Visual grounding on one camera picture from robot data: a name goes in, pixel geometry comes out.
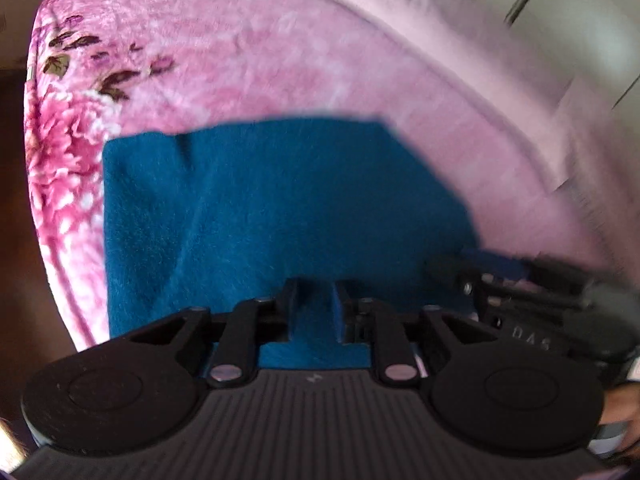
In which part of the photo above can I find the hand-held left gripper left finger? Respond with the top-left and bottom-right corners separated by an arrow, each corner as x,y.
130,277 -> 300,389

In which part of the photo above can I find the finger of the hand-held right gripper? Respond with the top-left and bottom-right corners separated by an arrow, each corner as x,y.
460,247 -> 598,307
425,254 -> 501,312

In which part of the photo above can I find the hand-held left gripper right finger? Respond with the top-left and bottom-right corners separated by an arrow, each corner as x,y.
332,280 -> 496,389

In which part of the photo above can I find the blue towel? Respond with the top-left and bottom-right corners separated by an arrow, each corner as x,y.
102,117 -> 483,368

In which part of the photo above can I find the pink pillow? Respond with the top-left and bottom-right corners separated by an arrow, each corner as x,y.
305,0 -> 571,191
550,75 -> 623,281

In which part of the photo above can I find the pink floral blanket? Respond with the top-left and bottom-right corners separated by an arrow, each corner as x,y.
22,0 -> 618,356

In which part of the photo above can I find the white wardrobe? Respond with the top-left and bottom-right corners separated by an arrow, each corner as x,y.
440,0 -> 640,111

